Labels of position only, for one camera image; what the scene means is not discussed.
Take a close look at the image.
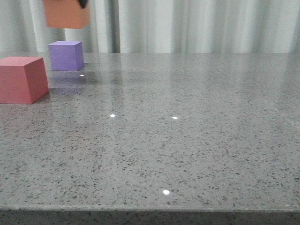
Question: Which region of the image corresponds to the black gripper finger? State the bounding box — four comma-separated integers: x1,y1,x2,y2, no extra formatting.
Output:
78,0,89,9

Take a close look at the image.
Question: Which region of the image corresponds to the orange foam cube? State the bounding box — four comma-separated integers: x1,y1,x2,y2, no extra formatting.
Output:
43,0,90,29

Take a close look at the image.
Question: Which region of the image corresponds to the grey pleated curtain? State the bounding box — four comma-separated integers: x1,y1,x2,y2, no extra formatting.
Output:
0,0,300,53

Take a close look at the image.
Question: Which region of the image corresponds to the purple foam cube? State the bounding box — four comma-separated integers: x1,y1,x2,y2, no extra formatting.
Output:
48,41,84,71

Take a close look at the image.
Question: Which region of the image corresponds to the pink foam cube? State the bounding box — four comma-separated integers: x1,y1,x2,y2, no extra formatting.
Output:
0,56,49,104

